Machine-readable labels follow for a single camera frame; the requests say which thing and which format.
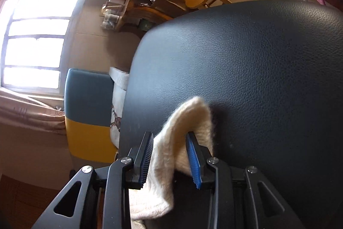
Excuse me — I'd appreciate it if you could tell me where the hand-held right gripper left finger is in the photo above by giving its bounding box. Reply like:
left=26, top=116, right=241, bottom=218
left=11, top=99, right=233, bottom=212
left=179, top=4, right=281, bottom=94
left=31, top=131, right=155, bottom=229

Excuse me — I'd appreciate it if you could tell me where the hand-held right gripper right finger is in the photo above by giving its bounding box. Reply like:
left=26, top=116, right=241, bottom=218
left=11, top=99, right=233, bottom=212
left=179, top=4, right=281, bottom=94
left=186, top=131, right=306, bottom=229

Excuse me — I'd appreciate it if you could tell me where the cream knitted sweater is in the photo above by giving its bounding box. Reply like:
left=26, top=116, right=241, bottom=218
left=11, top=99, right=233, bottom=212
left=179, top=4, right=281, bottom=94
left=129, top=96, right=215, bottom=229

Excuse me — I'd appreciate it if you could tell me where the deer print pillow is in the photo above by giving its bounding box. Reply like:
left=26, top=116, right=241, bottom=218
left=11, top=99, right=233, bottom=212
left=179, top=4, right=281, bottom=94
left=110, top=87, right=126, bottom=149

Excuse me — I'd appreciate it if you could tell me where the grey yellow blue sofa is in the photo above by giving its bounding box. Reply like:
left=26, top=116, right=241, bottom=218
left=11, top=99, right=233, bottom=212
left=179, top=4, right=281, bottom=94
left=64, top=67, right=132, bottom=165

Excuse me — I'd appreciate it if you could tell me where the pink patterned curtain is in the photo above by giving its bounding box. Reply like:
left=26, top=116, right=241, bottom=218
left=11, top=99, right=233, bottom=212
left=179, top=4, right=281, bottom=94
left=0, top=92, right=66, bottom=135

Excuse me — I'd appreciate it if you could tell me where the clear jar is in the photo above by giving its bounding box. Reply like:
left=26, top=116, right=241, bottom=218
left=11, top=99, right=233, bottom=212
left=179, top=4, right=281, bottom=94
left=102, top=1, right=125, bottom=15

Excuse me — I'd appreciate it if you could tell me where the large window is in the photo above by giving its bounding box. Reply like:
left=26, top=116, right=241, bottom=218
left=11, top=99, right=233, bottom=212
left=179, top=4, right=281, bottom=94
left=0, top=0, right=83, bottom=97

